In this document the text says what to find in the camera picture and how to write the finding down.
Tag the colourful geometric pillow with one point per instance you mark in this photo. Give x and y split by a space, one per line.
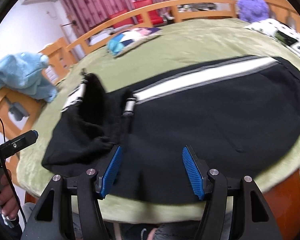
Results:
130 39

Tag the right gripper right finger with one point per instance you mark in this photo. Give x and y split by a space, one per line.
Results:
252 217

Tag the purple plush toy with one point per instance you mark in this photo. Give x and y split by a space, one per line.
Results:
252 10

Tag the left hand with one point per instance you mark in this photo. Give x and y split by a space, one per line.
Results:
8 202

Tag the white dotted pillow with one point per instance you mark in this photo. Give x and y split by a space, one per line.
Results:
279 32

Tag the black pants with white stripe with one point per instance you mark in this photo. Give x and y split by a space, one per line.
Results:
240 115

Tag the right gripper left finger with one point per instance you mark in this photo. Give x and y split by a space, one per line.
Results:
52 215

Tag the blue plush towel toy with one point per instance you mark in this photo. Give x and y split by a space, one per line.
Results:
22 72

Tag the wooden bed frame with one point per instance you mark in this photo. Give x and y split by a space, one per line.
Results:
19 112

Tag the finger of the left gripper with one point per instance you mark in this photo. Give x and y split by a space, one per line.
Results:
19 143

